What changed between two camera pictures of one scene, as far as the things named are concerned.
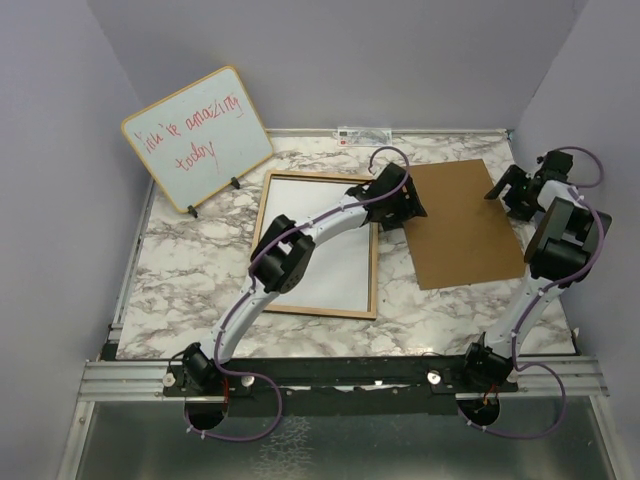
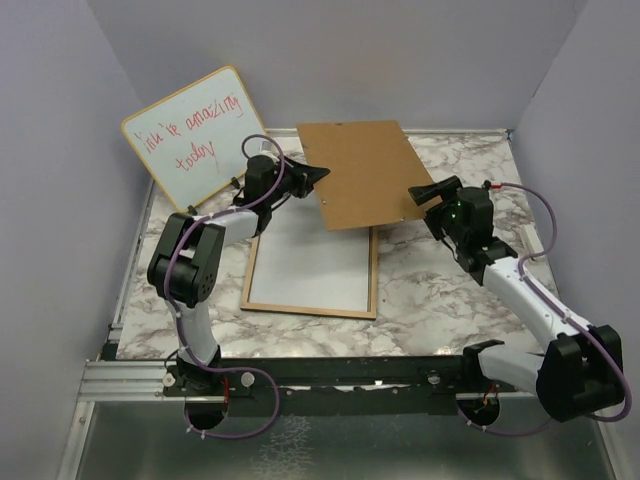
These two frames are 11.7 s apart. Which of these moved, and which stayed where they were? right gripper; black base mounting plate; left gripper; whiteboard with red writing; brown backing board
Moved: brown backing board; left gripper; right gripper
Stayed: black base mounting plate; whiteboard with red writing
